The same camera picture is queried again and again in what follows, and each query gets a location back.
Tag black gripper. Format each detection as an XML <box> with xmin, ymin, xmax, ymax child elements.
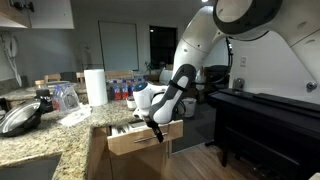
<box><xmin>144</xmin><ymin>117</ymin><xmax>165</xmax><ymax>144</ymax></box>

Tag silver bar drawer handle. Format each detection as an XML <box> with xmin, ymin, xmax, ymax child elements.
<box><xmin>133</xmin><ymin>132</ymin><xmax>169</xmax><ymax>145</ymax></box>

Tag light wooden drawer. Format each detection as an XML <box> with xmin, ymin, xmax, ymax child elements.
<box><xmin>106</xmin><ymin>119</ymin><xmax>185</xmax><ymax>157</ymax></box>

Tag white plastic cutlery tray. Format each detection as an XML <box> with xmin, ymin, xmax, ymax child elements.
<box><xmin>110</xmin><ymin>120</ymin><xmax>148</xmax><ymax>137</ymax></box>

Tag wooden island cabinet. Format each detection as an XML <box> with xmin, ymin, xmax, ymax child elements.
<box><xmin>87</xmin><ymin>123</ymin><xmax>175</xmax><ymax>180</ymax></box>

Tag white trash bin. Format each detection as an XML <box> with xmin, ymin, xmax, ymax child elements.
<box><xmin>179</xmin><ymin>97</ymin><xmax>198</xmax><ymax>118</ymax></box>

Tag white sofa blanket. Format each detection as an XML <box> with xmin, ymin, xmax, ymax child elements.
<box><xmin>158</xmin><ymin>68</ymin><xmax>175</xmax><ymax>85</ymax></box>

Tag green house plant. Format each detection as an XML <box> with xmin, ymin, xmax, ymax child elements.
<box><xmin>143</xmin><ymin>60</ymin><xmax>156</xmax><ymax>76</ymax></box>

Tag white paper towel roll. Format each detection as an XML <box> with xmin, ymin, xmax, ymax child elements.
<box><xmin>83</xmin><ymin>68</ymin><xmax>109</xmax><ymax>108</ymax></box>

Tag black office chair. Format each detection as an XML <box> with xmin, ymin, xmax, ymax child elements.
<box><xmin>203</xmin><ymin>64</ymin><xmax>231</xmax><ymax>98</ymax></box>

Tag white paper sheet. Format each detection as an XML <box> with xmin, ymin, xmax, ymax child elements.
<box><xmin>57</xmin><ymin>103</ymin><xmax>93</xmax><ymax>128</ymax></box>

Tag dark window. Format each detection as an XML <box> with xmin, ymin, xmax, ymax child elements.
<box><xmin>149</xmin><ymin>25</ymin><xmax>178</xmax><ymax>70</ymax></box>

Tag small grey metal object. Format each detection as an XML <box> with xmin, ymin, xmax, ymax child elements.
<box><xmin>232</xmin><ymin>77</ymin><xmax>246</xmax><ymax>91</ymax></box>

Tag narrow wooden chair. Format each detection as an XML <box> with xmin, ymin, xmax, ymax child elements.
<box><xmin>43</xmin><ymin>73</ymin><xmax>62</xmax><ymax>84</ymax></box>
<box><xmin>75</xmin><ymin>71</ymin><xmax>86</xmax><ymax>85</ymax></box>

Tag black piano bench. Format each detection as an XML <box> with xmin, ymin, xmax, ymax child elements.
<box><xmin>221</xmin><ymin>126</ymin><xmax>302</xmax><ymax>180</ymax></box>

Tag plastic wrapped bottle pack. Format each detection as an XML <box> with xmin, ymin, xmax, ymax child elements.
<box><xmin>52</xmin><ymin>83</ymin><xmax>81</xmax><ymax>115</ymax></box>

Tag dark chair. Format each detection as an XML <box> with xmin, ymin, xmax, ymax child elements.
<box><xmin>59</xmin><ymin>71</ymin><xmax>78</xmax><ymax>84</ymax></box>

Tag black upright piano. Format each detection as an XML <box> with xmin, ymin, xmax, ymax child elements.
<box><xmin>207</xmin><ymin>88</ymin><xmax>320</xmax><ymax>180</ymax></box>

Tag dark jar with tan lid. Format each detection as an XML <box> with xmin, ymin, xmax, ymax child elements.
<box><xmin>34</xmin><ymin>79</ymin><xmax>54</xmax><ymax>113</ymax></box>

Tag dark kitchen sink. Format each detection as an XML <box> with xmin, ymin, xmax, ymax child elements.
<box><xmin>0</xmin><ymin>152</ymin><xmax>63</xmax><ymax>180</ymax></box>

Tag black pan with silver lid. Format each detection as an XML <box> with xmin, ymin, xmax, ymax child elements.
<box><xmin>0</xmin><ymin>98</ymin><xmax>46</xmax><ymax>138</ymax></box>

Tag silver door knob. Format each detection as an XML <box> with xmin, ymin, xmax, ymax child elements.
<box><xmin>305</xmin><ymin>81</ymin><xmax>318</xmax><ymax>93</ymax></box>

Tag white cabinet door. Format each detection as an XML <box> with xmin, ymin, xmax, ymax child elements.
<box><xmin>28</xmin><ymin>0</ymin><xmax>75</xmax><ymax>31</ymax></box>

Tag wooden upper cabinet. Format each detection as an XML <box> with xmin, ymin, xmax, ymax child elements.
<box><xmin>0</xmin><ymin>0</ymin><xmax>33</xmax><ymax>30</ymax></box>

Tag silver cabinet door handle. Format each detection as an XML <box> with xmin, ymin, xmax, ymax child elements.
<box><xmin>166</xmin><ymin>140</ymin><xmax>172</xmax><ymax>160</ymax></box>

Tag white wall whiteboard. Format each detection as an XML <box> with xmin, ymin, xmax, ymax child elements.
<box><xmin>97</xmin><ymin>20</ymin><xmax>140</xmax><ymax>72</ymax></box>

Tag white wall outlet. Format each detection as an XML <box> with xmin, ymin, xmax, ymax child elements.
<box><xmin>240</xmin><ymin>55</ymin><xmax>249</xmax><ymax>68</ymax></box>

